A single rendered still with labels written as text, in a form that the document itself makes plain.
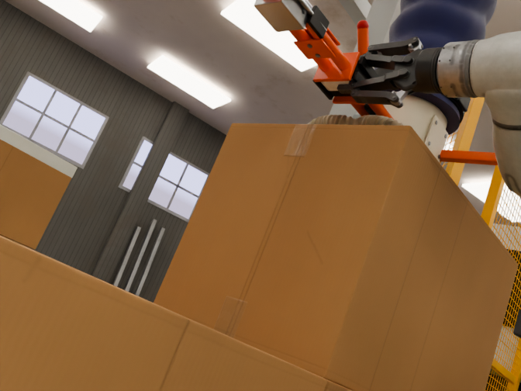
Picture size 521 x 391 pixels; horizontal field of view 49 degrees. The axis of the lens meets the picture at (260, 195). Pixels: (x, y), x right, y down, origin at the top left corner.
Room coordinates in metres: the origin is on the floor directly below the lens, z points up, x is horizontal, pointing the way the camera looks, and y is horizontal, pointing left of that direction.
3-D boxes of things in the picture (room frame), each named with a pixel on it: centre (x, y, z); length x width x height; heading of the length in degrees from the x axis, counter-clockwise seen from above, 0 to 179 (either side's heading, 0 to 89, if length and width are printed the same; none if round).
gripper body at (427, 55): (0.87, -0.17, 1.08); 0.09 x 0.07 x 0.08; 46
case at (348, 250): (1.16, -0.24, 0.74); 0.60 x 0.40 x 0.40; 135
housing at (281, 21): (0.83, 0.08, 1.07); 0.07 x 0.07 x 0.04; 46
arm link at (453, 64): (0.82, -0.23, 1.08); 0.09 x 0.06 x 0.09; 136
